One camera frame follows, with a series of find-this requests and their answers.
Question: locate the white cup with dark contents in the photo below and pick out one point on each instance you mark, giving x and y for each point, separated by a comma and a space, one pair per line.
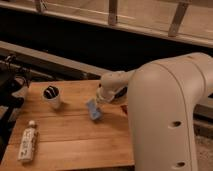
52, 96

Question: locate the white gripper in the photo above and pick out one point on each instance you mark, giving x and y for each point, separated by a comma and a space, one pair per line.
104, 96

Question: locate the dark round object on table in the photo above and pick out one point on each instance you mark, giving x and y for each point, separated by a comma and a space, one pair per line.
121, 93

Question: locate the white labelled plastic bottle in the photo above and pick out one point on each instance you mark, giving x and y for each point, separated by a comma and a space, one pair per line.
28, 141

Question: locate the black equipment at left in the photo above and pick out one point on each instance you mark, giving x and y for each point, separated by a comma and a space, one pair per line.
14, 85

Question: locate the metal window railing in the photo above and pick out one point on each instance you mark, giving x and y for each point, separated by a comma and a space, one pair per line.
188, 21

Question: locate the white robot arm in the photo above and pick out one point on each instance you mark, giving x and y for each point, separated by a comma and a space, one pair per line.
161, 97

